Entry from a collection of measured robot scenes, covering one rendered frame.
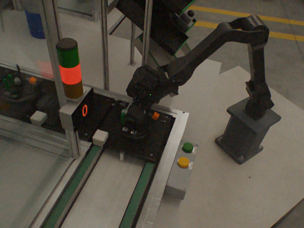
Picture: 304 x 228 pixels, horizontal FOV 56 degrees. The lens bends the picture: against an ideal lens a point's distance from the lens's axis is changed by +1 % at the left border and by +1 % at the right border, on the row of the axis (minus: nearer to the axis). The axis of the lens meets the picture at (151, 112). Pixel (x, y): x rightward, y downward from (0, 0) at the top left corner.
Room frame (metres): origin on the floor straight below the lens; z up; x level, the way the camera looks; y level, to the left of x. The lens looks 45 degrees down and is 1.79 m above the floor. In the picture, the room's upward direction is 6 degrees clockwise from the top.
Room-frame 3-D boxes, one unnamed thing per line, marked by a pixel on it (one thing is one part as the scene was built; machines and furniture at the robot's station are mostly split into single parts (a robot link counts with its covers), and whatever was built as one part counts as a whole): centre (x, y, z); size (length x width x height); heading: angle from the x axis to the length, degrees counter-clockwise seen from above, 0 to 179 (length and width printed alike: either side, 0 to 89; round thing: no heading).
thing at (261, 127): (0.79, -0.39, 0.96); 0.15 x 0.15 x 0.20; 40
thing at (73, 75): (0.57, 0.21, 1.33); 0.05 x 0.05 x 0.05
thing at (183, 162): (0.59, -0.13, 0.96); 0.04 x 0.04 x 0.02
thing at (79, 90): (0.57, 0.21, 1.28); 0.05 x 0.05 x 0.05
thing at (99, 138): (0.65, 0.17, 0.97); 0.05 x 0.05 x 0.04; 76
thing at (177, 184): (0.59, -0.13, 0.93); 0.21 x 0.07 x 0.06; 166
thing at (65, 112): (0.57, 0.21, 1.29); 0.12 x 0.05 x 0.25; 166
